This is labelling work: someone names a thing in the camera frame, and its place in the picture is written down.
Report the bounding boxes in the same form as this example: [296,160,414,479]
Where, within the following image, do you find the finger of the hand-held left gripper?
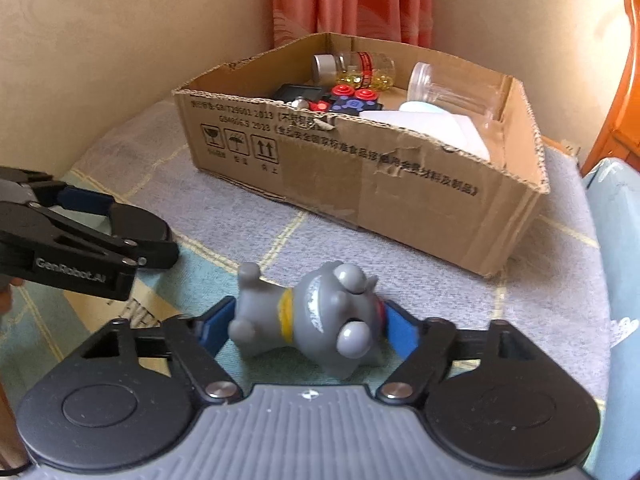
[0,165,114,216]
[0,202,149,273]

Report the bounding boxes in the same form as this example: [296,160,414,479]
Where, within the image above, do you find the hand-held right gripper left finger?
[80,296,244,405]

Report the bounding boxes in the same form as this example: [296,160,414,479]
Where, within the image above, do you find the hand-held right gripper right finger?
[375,299,538,405]

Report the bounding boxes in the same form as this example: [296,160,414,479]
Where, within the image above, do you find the grey toy dog figure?
[228,261,387,381]

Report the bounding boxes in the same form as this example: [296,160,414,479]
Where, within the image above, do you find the cardboard box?
[172,32,551,278]

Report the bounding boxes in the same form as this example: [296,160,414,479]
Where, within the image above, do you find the translucent white plastic lid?
[359,108,493,163]

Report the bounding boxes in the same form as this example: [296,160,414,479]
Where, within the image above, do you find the mint green egg-shaped case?
[397,101,451,117]

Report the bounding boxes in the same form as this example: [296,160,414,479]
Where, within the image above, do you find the black fidget cube red buttons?
[292,84,385,117]

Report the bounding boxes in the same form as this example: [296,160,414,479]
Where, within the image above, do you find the black digital timer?
[274,83,328,107]

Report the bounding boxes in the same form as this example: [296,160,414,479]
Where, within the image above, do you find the person's left hand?
[0,277,25,317]

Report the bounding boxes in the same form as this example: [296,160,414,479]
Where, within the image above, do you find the grey and teal checked blanket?
[0,97,613,411]

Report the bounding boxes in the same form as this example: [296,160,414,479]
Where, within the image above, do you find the clear plastic jar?
[406,61,506,123]

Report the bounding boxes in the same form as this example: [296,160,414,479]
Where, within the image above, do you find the glass bottle with yellow capsules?
[312,51,396,92]

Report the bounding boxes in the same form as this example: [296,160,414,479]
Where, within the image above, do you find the orange wooden chair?
[580,0,640,176]

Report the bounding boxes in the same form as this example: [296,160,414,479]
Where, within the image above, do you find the pink patterned curtain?
[271,0,435,48]

